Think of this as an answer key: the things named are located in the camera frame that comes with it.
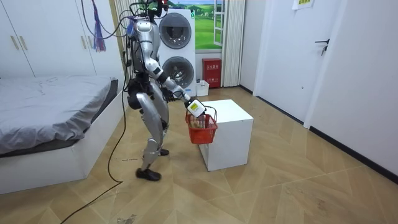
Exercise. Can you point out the white pleated curtain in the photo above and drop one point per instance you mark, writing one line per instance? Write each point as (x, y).
(234, 43)

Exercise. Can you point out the robot legs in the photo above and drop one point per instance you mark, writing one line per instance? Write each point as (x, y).
(152, 118)

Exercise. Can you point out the white cube cabinet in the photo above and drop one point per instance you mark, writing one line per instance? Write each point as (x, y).
(231, 130)

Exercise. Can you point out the robot body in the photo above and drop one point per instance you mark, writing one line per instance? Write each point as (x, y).
(144, 46)

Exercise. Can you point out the white door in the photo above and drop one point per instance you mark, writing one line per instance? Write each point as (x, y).
(292, 62)

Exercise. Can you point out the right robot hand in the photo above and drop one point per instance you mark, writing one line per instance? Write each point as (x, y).
(196, 108)

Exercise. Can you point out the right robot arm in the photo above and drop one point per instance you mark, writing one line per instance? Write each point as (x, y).
(155, 70)

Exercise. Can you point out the landscape wall poster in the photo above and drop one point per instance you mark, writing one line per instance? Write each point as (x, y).
(205, 28)

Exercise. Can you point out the small white bin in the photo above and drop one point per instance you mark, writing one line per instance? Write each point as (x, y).
(202, 88)

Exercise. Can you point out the beige soft toy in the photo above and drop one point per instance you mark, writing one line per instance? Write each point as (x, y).
(196, 124)

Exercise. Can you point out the paper sheet on door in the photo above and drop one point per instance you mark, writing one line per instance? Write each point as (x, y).
(302, 3)

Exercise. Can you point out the red fire equipment box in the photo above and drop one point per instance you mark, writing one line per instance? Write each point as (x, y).
(212, 73)

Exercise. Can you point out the grey bed with white frame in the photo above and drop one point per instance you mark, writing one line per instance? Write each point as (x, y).
(46, 124)

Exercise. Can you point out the white wardrobe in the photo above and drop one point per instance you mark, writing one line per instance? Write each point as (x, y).
(53, 40)

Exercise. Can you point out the red plastic shopping basket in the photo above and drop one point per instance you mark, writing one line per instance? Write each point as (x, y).
(202, 132)

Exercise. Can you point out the white washing machine tower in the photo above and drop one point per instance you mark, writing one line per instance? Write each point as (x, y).
(177, 53)

